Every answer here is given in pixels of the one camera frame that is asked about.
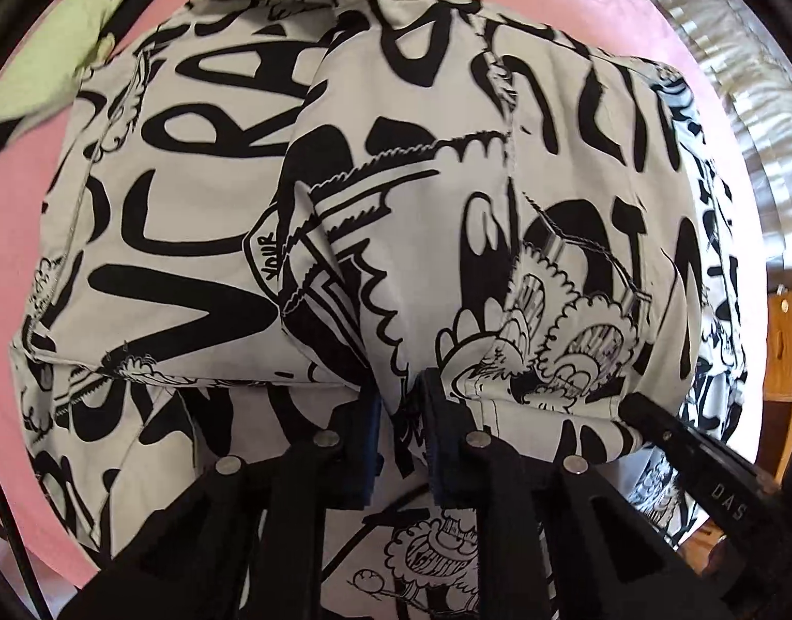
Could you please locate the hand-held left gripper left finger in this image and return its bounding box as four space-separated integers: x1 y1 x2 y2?
60 394 384 620

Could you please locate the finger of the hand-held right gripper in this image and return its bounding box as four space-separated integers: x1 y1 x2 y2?
619 393 713 474

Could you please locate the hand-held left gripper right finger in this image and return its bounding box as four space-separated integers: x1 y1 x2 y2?
420 368 759 620

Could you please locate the black and white printed garment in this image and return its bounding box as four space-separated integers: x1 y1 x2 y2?
8 0 752 620

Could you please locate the wooden cabinet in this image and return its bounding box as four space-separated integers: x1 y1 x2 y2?
761 287 792 405

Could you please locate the pink bed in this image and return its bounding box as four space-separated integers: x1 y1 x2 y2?
0 0 768 601

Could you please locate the green and black garment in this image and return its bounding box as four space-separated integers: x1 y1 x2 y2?
0 0 184 162

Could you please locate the black cable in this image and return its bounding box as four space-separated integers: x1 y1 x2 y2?
0 448 54 620

